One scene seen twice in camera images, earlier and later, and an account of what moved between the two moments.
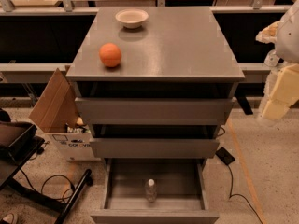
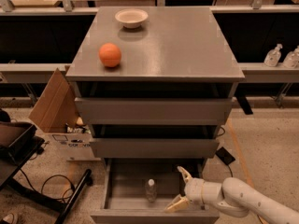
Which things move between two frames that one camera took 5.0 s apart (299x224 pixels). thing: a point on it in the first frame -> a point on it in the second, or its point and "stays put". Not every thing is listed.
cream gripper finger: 285,92 -> 193,190
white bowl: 132,18 stays put
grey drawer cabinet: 158,85 stays put
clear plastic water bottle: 150,191 stays put
